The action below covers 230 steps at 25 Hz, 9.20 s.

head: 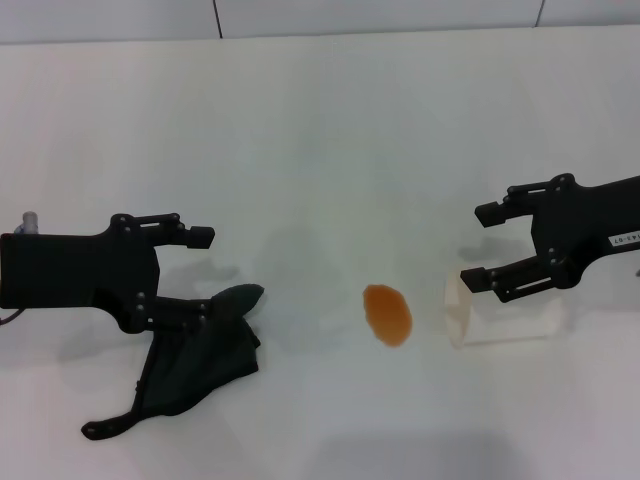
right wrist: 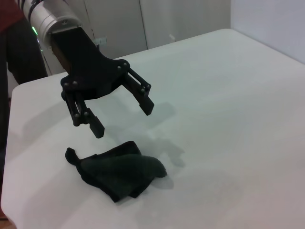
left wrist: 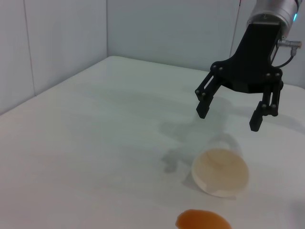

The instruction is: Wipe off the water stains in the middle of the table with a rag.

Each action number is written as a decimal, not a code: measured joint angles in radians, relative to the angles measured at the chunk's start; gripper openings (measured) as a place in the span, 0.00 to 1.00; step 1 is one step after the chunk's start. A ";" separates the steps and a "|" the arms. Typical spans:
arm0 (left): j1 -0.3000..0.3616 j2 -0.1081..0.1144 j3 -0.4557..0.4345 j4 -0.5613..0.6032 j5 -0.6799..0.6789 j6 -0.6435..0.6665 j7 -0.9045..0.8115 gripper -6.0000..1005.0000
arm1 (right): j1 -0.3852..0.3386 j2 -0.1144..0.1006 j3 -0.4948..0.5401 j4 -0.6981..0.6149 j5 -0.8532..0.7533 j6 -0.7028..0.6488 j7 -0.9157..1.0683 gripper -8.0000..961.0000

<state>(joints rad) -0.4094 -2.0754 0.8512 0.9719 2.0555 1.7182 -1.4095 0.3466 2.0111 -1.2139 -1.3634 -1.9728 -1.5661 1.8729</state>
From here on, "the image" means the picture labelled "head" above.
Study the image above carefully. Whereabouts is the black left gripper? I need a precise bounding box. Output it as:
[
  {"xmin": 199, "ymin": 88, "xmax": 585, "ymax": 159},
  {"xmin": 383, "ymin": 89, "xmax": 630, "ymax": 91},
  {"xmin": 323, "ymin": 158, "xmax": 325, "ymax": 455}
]
[{"xmin": 0, "ymin": 212, "xmax": 217, "ymax": 335}]

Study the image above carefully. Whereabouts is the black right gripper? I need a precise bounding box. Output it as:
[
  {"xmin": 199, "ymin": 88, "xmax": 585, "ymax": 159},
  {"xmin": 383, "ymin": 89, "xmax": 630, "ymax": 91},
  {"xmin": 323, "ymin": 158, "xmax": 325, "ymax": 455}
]
[{"xmin": 459, "ymin": 172, "xmax": 640, "ymax": 304}]

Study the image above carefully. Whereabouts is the white paper cup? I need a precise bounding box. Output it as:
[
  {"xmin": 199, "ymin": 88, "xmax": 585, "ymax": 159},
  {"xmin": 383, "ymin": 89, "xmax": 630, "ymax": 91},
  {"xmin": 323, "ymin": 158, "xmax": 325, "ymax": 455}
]
[{"xmin": 443, "ymin": 269, "xmax": 572, "ymax": 350}]

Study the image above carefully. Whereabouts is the dark blue rag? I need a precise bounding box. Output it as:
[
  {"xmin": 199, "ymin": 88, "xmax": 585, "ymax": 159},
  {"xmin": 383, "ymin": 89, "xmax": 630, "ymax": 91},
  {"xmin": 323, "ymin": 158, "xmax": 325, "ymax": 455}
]
[{"xmin": 130, "ymin": 282, "xmax": 266, "ymax": 419}]

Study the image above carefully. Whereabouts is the black curved strip with screws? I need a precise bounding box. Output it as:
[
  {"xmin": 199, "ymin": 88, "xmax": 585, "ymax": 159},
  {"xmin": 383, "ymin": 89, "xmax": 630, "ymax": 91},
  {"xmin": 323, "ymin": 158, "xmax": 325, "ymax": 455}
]
[{"xmin": 81, "ymin": 378, "xmax": 149, "ymax": 442}]

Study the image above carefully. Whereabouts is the orange liquid stain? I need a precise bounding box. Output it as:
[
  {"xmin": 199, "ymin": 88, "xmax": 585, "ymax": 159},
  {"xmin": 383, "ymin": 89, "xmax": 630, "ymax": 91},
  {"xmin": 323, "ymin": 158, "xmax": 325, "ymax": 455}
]
[{"xmin": 362, "ymin": 283, "xmax": 414, "ymax": 350}]

